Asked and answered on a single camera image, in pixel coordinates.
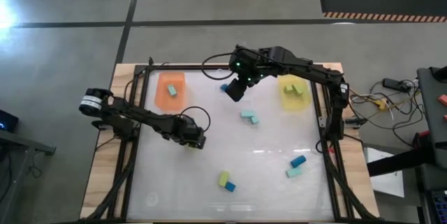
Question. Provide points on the big green foam block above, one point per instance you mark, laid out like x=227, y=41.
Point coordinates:
x=223, y=178

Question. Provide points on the black aluminium table frame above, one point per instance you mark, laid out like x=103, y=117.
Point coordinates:
x=174, y=67

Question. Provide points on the orange translucent plastic bin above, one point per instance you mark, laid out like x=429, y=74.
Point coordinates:
x=164, y=100

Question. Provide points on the grey desk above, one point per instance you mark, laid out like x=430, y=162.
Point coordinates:
x=14, y=168

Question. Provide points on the black keyboard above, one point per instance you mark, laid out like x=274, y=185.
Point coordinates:
x=440, y=206

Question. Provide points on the small green foam block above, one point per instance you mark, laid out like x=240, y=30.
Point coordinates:
x=288, y=89

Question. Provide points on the green arch foam block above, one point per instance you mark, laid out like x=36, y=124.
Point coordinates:
x=298, y=89

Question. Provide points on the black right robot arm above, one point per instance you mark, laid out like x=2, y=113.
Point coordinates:
x=307, y=68

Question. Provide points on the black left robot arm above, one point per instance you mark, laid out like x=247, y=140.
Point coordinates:
x=139, y=117

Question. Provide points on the long teal foam block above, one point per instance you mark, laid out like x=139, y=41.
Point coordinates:
x=247, y=114

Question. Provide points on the small teal foam block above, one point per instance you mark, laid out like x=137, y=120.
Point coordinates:
x=255, y=120

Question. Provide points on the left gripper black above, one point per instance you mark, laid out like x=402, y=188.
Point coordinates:
x=190, y=133

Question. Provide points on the small blue foam block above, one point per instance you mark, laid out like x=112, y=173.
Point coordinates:
x=223, y=87

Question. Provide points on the white paper sheet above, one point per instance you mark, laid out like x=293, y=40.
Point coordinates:
x=387, y=182

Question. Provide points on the yellow translucent plastic bin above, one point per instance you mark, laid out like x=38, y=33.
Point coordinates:
x=290, y=103

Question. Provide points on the black mat with hazard stripe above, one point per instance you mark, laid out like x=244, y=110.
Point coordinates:
x=377, y=0

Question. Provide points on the blue half-cylinder foam block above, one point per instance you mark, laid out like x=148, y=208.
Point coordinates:
x=230, y=186

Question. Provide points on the black support strut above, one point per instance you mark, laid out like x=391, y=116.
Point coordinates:
x=394, y=163

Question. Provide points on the blue cylinder foam block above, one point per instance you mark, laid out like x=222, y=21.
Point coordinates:
x=299, y=161

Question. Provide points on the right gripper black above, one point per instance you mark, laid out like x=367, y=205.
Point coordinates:
x=236, y=90

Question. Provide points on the black power adapter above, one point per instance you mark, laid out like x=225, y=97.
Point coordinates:
x=394, y=84

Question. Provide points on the dark device with blue light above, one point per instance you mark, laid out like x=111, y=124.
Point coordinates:
x=7, y=121

